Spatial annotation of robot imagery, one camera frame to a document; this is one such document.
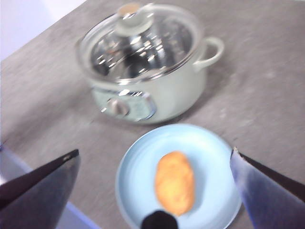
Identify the glass lid with green knob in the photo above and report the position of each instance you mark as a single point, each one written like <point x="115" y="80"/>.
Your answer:
<point x="133" y="21"/>

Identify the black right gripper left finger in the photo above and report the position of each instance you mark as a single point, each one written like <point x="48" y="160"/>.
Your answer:
<point x="38" y="200"/>

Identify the pale green electric steamer pot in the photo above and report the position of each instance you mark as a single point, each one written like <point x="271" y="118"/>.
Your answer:
<point x="171" y="95"/>

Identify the brown potato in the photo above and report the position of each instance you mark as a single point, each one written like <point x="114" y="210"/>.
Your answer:
<point x="175" y="183"/>

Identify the blue round plate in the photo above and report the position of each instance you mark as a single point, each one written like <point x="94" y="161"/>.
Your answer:
<point x="140" y="167"/>

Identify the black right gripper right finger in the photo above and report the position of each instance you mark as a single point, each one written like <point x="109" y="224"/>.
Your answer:
<point x="274" y="202"/>

